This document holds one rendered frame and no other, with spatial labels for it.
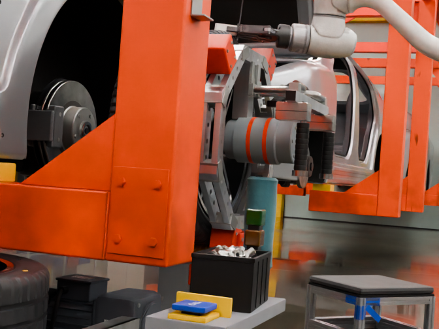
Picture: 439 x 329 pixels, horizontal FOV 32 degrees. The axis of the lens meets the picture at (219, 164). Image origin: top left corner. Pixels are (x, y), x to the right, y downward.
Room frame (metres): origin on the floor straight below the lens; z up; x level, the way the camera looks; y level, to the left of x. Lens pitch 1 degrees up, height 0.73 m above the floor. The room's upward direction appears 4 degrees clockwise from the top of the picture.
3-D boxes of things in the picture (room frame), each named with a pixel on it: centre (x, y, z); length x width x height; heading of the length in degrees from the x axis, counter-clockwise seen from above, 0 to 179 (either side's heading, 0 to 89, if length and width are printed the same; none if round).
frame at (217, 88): (2.33, -0.06, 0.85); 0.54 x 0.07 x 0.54; 160
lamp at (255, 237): (1.86, -0.10, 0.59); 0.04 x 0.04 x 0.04; 70
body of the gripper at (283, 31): (2.40, -0.15, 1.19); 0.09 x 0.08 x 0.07; 95
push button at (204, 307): (1.51, 0.03, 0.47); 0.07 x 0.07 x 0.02; 70
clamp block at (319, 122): (2.42, -0.31, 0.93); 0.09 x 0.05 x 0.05; 70
